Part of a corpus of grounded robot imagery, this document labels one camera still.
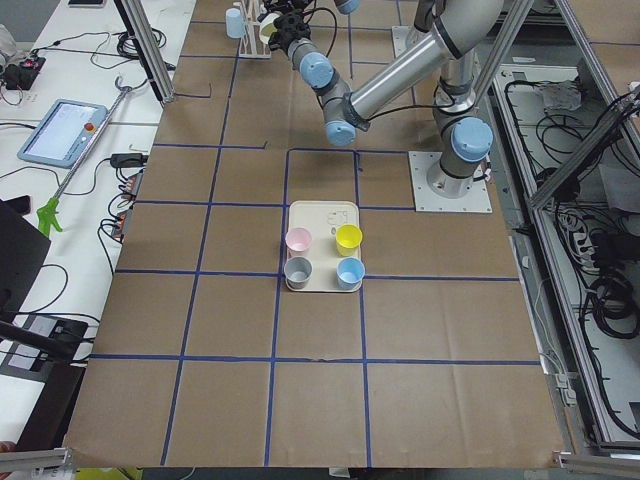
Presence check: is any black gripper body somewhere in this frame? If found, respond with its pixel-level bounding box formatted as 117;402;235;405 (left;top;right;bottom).
268;13;311;52

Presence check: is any pale green cup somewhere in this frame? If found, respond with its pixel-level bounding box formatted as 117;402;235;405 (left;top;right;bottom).
258;12;280;45

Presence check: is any light blue cup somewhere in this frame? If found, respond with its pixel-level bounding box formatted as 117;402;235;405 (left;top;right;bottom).
225;7;246;39
336;257;366;291

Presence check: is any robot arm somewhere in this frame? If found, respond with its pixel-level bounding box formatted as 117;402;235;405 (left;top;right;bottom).
258;1;447;37
264;0;532;199

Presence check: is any pink cup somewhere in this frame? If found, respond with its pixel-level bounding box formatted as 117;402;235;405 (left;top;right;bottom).
285;227;313;258

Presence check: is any yellow cup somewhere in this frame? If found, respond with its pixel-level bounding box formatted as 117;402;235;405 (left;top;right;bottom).
335;224;363;257

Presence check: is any grey cup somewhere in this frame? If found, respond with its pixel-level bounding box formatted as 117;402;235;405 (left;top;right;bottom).
283;256;313;290

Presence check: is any cream plastic tray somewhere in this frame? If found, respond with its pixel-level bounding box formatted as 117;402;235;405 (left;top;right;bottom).
288;201;362;293

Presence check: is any blue teach pendant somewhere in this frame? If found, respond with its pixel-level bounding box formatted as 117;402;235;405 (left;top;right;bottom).
17;99;108;168

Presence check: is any white wire cup rack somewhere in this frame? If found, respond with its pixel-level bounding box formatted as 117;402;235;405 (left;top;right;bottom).
232;0;271;60

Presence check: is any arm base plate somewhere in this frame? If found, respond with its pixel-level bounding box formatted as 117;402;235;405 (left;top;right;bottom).
408;151;492;214
389;26;432;68

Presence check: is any aluminium frame post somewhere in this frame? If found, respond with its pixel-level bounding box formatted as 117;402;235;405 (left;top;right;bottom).
114;0;175;105

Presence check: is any green handled reacher grabber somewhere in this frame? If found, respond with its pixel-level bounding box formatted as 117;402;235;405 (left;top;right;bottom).
37;76;148;238

